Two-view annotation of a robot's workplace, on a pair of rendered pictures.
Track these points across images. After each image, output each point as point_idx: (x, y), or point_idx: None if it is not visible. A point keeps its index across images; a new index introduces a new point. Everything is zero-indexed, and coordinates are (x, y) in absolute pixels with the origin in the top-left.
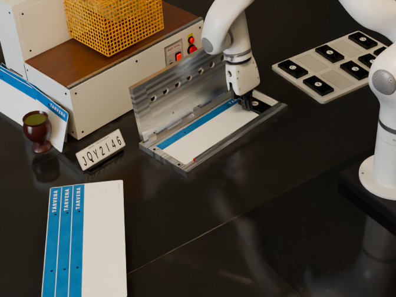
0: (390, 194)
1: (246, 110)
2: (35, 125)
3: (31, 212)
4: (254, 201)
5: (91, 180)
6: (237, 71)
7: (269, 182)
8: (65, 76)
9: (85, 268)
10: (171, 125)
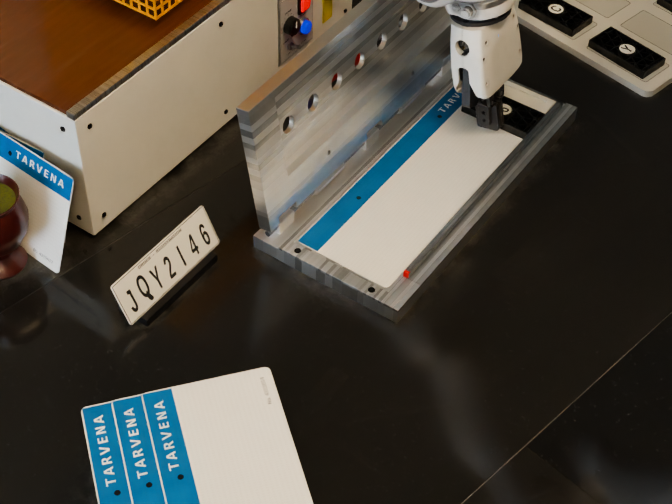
0: None
1: (487, 128)
2: None
3: (21, 460)
4: (577, 375)
5: (155, 350)
6: (485, 41)
7: (596, 319)
8: (55, 80)
9: None
10: (323, 183)
